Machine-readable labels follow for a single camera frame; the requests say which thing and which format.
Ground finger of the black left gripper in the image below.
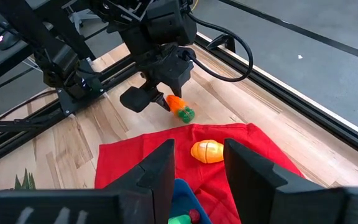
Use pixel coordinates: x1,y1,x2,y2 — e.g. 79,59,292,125
170,85,183,98
152,92,171,112

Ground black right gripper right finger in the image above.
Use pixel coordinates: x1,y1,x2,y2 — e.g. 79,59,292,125
224,138,328,224

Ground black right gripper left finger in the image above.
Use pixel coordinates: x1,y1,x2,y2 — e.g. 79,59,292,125
101,139,176,224

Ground orange toy carrot green top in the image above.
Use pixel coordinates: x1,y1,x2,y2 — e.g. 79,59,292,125
165,94,196,124

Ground red toy cherry with stem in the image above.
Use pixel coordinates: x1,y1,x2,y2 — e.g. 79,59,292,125
188,208,201,224

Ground blue plastic tupperware container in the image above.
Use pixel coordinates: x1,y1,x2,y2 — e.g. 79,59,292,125
168,178,213,224

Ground red cloth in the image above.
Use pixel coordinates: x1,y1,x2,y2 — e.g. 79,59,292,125
94,123,306,224

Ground orange toy fruit halves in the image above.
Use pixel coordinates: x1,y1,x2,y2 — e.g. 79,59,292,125
190,139,225,164

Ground spiky green aloe plant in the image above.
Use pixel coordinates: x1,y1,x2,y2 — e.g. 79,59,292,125
13,167,37,190

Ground black computer mouse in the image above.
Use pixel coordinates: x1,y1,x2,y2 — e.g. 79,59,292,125
0,30,20,51

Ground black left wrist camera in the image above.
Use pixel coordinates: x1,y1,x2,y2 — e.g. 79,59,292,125
119,86,152,113

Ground black rail bracket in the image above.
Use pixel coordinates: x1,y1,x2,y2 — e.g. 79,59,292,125
206,33,236,53

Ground thick black cable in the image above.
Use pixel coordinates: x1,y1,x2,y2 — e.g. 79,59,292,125
183,12,254,83

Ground black aluminium table frame rail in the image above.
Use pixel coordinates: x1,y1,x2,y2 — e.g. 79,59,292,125
0,54,142,172
194,30,358,164

